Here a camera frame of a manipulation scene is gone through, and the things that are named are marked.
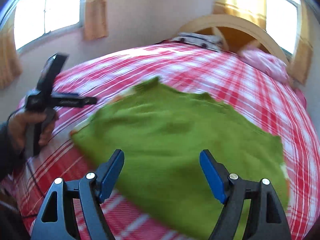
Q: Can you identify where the yellow curtain at side window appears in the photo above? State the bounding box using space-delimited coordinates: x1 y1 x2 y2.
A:
83 0 108 41

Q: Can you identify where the yellow curtain behind headboard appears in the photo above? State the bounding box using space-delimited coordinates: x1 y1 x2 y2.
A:
213 0 267 30

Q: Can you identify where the pink pillow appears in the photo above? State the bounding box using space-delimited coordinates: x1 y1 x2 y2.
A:
238 48 289 84

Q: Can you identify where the yellow curtain right of window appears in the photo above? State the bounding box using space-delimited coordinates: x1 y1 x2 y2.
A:
290 0 313 85

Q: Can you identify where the cream wooden headboard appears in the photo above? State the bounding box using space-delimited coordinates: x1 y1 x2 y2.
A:
179 14 289 66

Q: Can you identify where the grey white folded blanket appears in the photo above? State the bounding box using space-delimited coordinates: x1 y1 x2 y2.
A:
170 32 223 51

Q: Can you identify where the person's left hand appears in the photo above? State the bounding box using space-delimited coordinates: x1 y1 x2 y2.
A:
7 109 60 153

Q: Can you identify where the window behind bed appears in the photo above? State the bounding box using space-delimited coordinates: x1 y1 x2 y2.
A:
266 0 300 55

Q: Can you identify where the red white plaid bedspread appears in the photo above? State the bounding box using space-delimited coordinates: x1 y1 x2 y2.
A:
2 43 319 239

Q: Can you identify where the side window with grey frame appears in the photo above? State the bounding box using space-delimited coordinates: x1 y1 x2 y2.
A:
14 0 80 50

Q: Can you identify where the green orange striped knit sweater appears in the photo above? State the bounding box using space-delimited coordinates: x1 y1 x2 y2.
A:
71 78 289 239

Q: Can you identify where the pink cloth beside bed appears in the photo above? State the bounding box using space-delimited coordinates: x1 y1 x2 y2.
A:
294 88 307 109

